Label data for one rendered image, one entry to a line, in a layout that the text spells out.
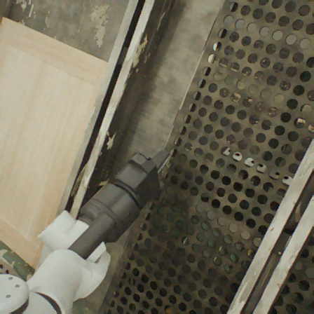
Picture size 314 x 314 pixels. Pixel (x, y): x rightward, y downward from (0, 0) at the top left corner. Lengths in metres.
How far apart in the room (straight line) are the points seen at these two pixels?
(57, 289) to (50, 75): 0.64
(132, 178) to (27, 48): 0.53
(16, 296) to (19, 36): 0.81
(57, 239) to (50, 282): 0.16
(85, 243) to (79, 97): 0.43
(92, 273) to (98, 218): 0.09
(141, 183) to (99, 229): 0.12
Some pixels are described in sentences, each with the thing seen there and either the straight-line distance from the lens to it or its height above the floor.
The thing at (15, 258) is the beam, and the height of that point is 0.90.
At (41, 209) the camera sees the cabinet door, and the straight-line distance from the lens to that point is 1.06.
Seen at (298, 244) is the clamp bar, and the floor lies 1.27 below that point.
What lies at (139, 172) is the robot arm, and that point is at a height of 1.29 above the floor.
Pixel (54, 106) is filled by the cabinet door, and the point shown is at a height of 1.23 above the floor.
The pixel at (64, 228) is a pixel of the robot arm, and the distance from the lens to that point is 0.68.
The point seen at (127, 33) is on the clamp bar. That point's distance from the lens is 0.84.
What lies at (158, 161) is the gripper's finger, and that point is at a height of 1.27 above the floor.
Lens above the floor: 1.81
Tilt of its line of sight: 43 degrees down
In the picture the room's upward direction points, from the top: straight up
